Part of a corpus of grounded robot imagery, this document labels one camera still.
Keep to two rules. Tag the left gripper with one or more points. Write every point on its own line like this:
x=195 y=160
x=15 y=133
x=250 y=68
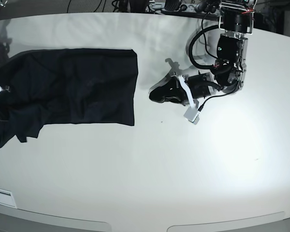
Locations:
x=201 y=86

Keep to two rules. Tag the black T-shirt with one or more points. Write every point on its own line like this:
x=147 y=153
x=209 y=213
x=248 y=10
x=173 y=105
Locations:
x=66 y=86

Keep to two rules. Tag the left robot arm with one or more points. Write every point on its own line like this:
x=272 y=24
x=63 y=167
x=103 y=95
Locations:
x=226 y=75

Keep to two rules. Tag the white label sticker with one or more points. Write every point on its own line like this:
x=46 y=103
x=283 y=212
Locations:
x=7 y=199

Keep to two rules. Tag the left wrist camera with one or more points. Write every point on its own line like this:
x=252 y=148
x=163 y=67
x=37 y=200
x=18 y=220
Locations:
x=192 y=115

